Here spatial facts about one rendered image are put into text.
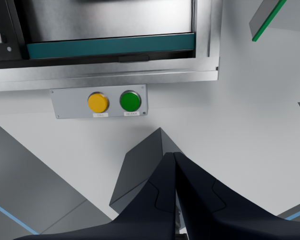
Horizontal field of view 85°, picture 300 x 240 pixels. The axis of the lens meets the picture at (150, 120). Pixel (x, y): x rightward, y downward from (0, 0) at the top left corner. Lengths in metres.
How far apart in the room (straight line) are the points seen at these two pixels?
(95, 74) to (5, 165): 1.85
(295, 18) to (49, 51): 0.45
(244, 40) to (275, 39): 0.07
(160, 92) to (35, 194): 1.91
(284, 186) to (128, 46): 0.64
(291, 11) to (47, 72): 0.44
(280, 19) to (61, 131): 0.56
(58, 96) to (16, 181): 1.82
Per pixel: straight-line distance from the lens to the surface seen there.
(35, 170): 1.98
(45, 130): 0.58
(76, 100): 0.39
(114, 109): 0.37
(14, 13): 0.45
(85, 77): 0.37
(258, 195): 0.70
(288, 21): 0.38
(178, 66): 0.35
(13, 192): 2.30
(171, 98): 0.46
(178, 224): 0.32
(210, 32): 0.37
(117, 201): 0.35
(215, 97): 0.48
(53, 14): 0.46
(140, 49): 0.36
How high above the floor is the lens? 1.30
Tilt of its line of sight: 71 degrees down
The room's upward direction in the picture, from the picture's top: 175 degrees counter-clockwise
